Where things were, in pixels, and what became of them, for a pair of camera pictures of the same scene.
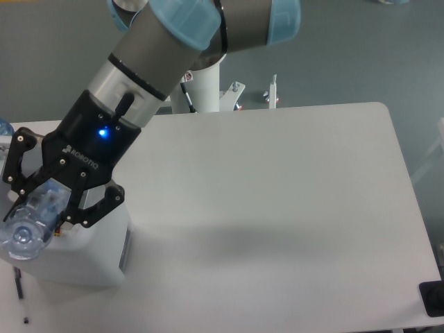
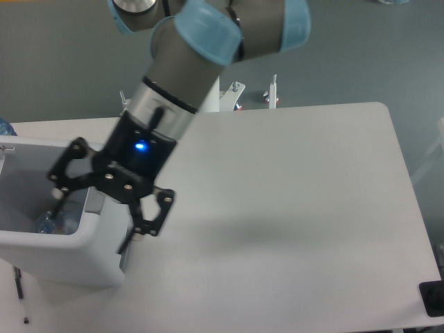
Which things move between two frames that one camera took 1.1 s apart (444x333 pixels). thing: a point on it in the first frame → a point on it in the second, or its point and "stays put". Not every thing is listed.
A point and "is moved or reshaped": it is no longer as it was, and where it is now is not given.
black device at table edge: (432, 296) stays put
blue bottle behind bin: (6, 128) stays put
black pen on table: (18, 276) stays put
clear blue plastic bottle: (26, 232) is moved or reshaped
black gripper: (84, 146) → (133, 157)
